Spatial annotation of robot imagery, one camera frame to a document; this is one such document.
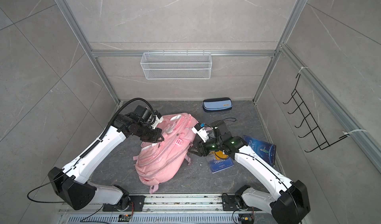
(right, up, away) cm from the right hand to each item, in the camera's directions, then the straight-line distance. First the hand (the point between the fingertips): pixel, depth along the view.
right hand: (192, 147), depth 73 cm
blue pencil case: (+19, +24, +40) cm, 51 cm away
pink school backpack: (-16, -6, -5) cm, 18 cm away
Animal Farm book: (+15, -14, +13) cm, 24 cm away
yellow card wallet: (+13, -2, -6) cm, 15 cm away
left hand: (-14, +5, +1) cm, 15 cm away
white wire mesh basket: (-11, +50, +28) cm, 58 cm away
